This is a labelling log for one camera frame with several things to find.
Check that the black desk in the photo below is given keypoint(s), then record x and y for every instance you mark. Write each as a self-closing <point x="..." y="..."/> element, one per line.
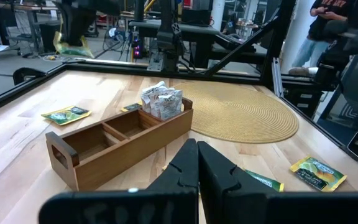
<point x="182" y="28"/>

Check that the wooden compartment tea box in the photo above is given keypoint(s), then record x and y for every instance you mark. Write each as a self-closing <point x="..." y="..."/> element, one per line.
<point x="120" y="155"/>

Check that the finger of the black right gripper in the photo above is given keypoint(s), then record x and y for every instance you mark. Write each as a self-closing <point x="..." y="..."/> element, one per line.
<point x="79" y="28"/>
<point x="68" y="28"/>

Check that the person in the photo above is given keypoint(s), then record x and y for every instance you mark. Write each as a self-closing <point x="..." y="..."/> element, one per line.
<point x="331" y="15"/>

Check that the orange red tea packet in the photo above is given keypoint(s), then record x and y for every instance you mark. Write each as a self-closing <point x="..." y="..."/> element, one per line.
<point x="264" y="180"/>

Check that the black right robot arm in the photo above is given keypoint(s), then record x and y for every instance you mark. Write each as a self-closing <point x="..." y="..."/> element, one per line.
<point x="169" y="37"/>

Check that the green yellow tea packet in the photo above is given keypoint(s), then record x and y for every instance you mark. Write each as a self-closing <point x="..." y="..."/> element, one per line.
<point x="319" y="174"/>
<point x="131" y="107"/>
<point x="66" y="115"/>
<point x="73" y="49"/>

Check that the round woven straw placemat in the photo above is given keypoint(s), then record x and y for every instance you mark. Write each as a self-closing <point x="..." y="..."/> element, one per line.
<point x="238" y="115"/>

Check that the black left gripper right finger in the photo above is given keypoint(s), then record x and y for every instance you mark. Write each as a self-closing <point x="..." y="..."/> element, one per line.
<point x="228" y="205"/>

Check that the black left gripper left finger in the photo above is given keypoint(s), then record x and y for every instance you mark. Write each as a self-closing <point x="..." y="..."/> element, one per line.
<point x="166" y="205"/>

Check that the black floor fan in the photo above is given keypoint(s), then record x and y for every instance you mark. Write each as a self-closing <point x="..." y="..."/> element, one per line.
<point x="114" y="35"/>

